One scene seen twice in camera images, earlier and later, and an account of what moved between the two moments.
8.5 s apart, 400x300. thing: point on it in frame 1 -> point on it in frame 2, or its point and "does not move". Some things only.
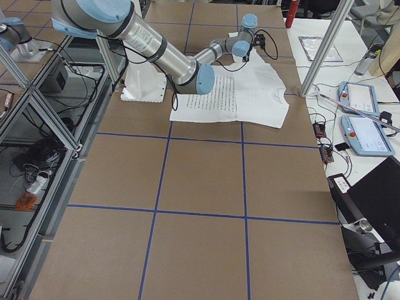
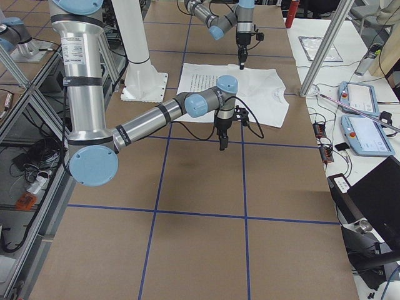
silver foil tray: x=311 y=44 does not move
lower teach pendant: x=367 y=137 does not move
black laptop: x=372 y=202 does not move
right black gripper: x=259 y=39 -> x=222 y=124
